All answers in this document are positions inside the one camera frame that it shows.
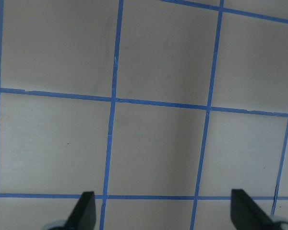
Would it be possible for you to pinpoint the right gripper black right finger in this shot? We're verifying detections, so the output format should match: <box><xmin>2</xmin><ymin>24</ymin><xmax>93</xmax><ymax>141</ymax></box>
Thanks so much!
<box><xmin>230</xmin><ymin>189</ymin><xmax>275</xmax><ymax>230</ymax></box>

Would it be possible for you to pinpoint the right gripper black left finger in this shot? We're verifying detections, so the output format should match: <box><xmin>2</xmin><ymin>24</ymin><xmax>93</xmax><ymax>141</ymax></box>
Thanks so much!
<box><xmin>62</xmin><ymin>191</ymin><xmax>96</xmax><ymax>230</ymax></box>

